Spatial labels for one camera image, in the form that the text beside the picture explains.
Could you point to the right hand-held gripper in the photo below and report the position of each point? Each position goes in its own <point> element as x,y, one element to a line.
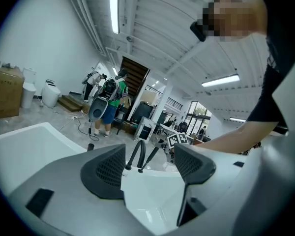
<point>178,139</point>

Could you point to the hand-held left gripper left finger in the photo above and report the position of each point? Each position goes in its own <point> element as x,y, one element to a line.
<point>64,193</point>

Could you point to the brown wooden staircase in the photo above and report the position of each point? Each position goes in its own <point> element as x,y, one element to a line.
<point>135,72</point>

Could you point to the person's right forearm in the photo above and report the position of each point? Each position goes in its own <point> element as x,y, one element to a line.
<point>236,138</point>

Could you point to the brown cardboard box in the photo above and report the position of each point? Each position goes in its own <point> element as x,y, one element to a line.
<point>6,95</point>

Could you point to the white smart toilet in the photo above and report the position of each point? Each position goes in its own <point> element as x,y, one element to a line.
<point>50,94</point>

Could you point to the black head-worn camera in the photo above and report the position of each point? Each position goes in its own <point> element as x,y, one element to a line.
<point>197,31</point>

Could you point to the black cabinet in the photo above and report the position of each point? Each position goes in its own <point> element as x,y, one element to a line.
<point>141,112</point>

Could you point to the long ceiling light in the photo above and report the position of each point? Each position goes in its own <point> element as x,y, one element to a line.
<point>220,80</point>
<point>237,119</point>
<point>114,11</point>

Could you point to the black faucet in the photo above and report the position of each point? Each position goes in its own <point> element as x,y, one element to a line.
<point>140,146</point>

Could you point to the white tank toilet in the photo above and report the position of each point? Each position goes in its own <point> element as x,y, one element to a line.
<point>28,90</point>

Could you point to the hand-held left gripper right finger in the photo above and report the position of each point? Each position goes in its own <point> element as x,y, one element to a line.
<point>211,185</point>

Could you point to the black cylindrical cap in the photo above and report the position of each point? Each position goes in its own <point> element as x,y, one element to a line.
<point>91,147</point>

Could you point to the white bathtub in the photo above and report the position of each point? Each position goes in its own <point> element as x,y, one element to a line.
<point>27,146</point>

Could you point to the small ceiling light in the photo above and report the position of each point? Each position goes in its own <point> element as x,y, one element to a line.
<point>114,70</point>

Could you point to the marble patterned box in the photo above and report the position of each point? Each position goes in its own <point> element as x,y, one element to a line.
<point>144,130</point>

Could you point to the black balcony railing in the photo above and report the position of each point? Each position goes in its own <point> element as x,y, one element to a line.
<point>174,103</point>

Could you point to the person's black shirt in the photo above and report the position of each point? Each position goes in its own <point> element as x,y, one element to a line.
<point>282,45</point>

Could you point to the wooden steps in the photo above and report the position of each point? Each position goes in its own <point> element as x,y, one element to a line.
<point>70,102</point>

